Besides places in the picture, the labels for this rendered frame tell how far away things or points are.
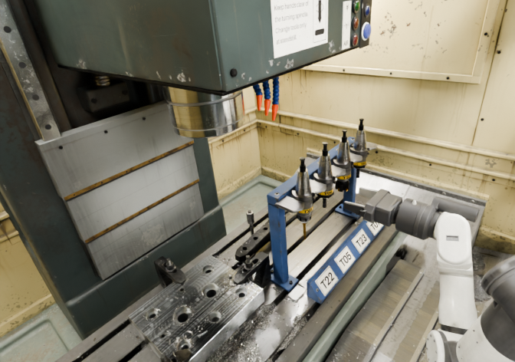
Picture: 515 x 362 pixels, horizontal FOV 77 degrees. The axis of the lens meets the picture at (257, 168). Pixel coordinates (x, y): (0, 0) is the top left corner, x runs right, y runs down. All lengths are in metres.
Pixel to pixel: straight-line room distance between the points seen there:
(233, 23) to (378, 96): 1.20
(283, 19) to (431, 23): 1.00
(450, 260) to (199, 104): 0.62
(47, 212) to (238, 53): 0.83
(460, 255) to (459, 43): 0.86
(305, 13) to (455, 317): 0.68
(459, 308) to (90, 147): 1.02
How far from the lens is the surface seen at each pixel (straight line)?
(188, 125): 0.65
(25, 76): 1.01
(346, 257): 1.12
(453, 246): 0.84
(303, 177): 0.86
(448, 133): 1.56
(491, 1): 1.43
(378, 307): 1.24
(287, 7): 0.55
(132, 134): 1.11
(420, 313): 1.30
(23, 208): 1.12
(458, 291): 0.86
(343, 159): 1.04
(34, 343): 1.70
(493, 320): 0.65
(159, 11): 0.54
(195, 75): 0.50
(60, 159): 1.05
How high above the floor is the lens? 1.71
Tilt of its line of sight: 28 degrees down
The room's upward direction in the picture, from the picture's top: 6 degrees counter-clockwise
